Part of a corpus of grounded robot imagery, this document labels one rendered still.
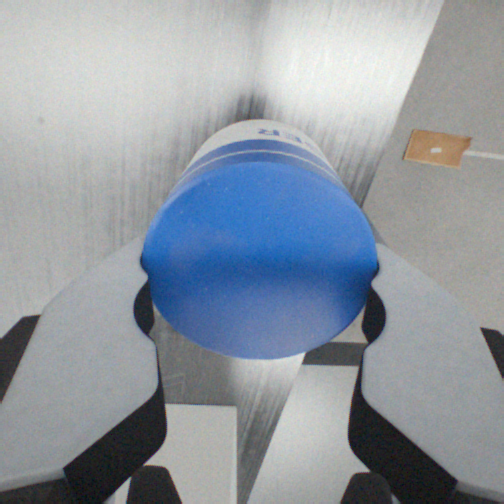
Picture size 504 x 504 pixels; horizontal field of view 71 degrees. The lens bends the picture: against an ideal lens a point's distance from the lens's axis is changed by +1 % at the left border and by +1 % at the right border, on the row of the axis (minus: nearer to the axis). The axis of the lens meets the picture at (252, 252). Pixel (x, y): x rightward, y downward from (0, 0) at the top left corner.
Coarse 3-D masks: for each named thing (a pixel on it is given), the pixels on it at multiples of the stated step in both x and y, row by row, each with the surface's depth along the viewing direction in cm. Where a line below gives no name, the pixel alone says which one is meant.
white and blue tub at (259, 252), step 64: (256, 128) 13; (192, 192) 9; (256, 192) 9; (320, 192) 9; (192, 256) 10; (256, 256) 10; (320, 256) 10; (192, 320) 11; (256, 320) 11; (320, 320) 11
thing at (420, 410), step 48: (384, 288) 9; (432, 288) 9; (384, 336) 8; (432, 336) 8; (480, 336) 8; (384, 384) 7; (432, 384) 7; (480, 384) 7; (384, 432) 6; (432, 432) 6; (480, 432) 6; (432, 480) 5; (480, 480) 5
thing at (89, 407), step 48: (144, 240) 11; (96, 288) 9; (144, 288) 9; (48, 336) 7; (96, 336) 7; (144, 336) 7; (48, 384) 6; (96, 384) 6; (144, 384) 6; (0, 432) 6; (48, 432) 6; (96, 432) 6; (144, 432) 6; (0, 480) 5; (48, 480) 5; (96, 480) 6
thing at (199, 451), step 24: (168, 408) 43; (192, 408) 43; (216, 408) 43; (168, 432) 40; (192, 432) 40; (216, 432) 40; (168, 456) 38; (192, 456) 38; (216, 456) 38; (192, 480) 36; (216, 480) 36
